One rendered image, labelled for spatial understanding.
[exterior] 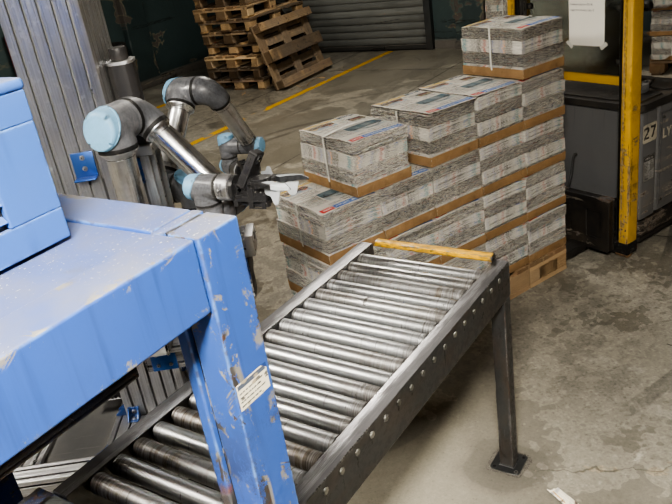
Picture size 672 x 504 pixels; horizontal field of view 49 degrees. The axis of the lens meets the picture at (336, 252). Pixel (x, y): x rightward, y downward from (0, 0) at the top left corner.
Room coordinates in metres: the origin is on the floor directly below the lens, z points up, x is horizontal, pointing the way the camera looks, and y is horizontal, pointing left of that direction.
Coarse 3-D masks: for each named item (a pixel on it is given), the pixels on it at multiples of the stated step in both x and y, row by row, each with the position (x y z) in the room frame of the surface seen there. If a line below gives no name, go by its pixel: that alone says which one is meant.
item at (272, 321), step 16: (352, 256) 2.27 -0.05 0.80; (336, 272) 2.16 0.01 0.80; (304, 288) 2.09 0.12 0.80; (288, 304) 2.00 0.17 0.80; (272, 320) 1.91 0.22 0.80; (176, 400) 1.58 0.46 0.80; (144, 416) 1.53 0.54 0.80; (160, 416) 1.52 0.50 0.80; (128, 432) 1.47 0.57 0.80; (144, 432) 1.47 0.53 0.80; (112, 448) 1.42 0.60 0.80; (128, 448) 1.42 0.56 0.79; (96, 464) 1.37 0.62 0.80; (80, 480) 1.32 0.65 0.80; (128, 480) 1.40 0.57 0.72; (64, 496) 1.28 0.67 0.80; (80, 496) 1.30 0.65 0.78; (96, 496) 1.33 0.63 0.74
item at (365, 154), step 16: (368, 128) 2.88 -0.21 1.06; (384, 128) 2.85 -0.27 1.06; (400, 128) 2.85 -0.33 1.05; (336, 144) 2.81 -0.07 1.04; (352, 144) 2.72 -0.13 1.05; (368, 144) 2.76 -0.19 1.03; (384, 144) 2.80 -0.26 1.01; (400, 144) 2.85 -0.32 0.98; (336, 160) 2.81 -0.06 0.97; (352, 160) 2.72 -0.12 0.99; (368, 160) 2.76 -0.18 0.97; (384, 160) 2.81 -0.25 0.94; (400, 160) 2.85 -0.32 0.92; (336, 176) 2.82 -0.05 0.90; (352, 176) 2.73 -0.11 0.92; (368, 176) 2.76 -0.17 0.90; (384, 176) 2.80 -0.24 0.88
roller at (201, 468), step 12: (144, 444) 1.42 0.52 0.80; (156, 444) 1.41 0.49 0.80; (144, 456) 1.40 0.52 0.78; (156, 456) 1.38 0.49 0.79; (168, 456) 1.36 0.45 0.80; (180, 456) 1.35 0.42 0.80; (192, 456) 1.35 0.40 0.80; (168, 468) 1.35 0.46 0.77; (180, 468) 1.33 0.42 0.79; (192, 468) 1.31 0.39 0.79; (204, 468) 1.30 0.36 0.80; (204, 480) 1.28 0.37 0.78; (216, 480) 1.27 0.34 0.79
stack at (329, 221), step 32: (480, 160) 3.10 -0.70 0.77; (512, 160) 3.21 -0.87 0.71; (320, 192) 2.87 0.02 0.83; (384, 192) 2.80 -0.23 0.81; (416, 192) 2.90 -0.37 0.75; (448, 192) 2.99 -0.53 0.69; (512, 192) 3.20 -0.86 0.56; (288, 224) 2.86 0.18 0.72; (320, 224) 2.65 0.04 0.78; (352, 224) 2.69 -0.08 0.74; (384, 224) 2.79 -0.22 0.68; (448, 224) 2.97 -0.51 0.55; (480, 224) 3.08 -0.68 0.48; (288, 256) 2.90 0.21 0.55; (416, 256) 2.87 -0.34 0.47; (512, 256) 3.19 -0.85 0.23; (512, 288) 3.18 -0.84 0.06
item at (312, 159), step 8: (328, 120) 3.11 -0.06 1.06; (336, 120) 3.08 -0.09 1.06; (344, 120) 3.07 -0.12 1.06; (352, 120) 3.05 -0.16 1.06; (360, 120) 3.03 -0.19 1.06; (304, 128) 3.04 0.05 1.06; (312, 128) 3.01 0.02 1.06; (320, 128) 2.99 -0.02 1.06; (328, 128) 2.98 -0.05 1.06; (336, 128) 2.97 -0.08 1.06; (304, 136) 3.00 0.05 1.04; (312, 136) 2.95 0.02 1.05; (304, 144) 3.00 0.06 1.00; (312, 144) 2.96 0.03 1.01; (320, 144) 2.91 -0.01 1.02; (304, 152) 3.01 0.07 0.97; (312, 152) 2.96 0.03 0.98; (320, 152) 2.91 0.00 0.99; (304, 160) 3.02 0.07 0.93; (312, 160) 2.96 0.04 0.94; (320, 160) 2.91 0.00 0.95; (304, 168) 3.02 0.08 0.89; (312, 168) 2.97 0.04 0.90; (320, 168) 2.92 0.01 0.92
